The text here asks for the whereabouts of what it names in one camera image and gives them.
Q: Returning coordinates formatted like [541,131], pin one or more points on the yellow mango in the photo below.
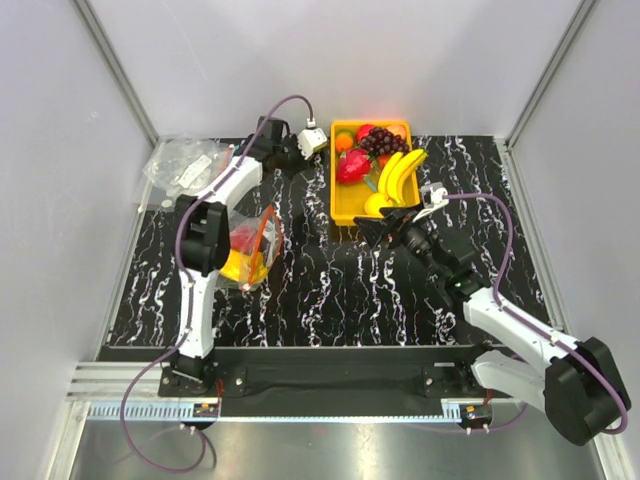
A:
[257,264]

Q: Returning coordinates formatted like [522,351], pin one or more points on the dark purple grape bunch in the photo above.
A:
[385,141]

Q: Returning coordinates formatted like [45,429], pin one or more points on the stack of clear zip bags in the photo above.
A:
[183,166]

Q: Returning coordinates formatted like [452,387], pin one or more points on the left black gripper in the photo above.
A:
[301,161]

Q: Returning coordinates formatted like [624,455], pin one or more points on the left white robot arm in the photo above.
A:
[203,242]

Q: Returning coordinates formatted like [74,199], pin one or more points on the pink dragon fruit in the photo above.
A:
[353,166]

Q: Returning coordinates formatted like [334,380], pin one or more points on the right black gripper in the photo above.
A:
[394,220]

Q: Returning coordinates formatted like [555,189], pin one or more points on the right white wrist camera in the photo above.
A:
[434,196]

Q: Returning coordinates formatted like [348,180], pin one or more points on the yellow pear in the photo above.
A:
[376,202]

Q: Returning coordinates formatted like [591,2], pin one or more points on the red peach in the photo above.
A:
[363,132]

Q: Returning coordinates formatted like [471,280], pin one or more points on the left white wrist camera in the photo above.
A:
[311,139]

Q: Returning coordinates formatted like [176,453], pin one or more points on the yellow banana bunch in tray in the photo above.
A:
[397,171]

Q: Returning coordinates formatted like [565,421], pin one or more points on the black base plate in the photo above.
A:
[460,356]

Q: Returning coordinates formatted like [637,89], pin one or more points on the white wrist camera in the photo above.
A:
[311,139]
[434,196]

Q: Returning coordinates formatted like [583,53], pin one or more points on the clear zip bag orange zipper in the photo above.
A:
[268,240]

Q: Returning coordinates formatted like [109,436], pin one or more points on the yellow banana bunch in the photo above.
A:
[236,269]
[397,171]

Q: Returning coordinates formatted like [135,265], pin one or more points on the orange fruit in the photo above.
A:
[343,141]

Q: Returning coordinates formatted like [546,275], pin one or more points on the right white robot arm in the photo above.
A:
[576,384]

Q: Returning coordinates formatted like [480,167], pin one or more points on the red apple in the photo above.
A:
[242,239]

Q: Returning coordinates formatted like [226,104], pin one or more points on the yellow plastic fruit tray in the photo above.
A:
[347,201]

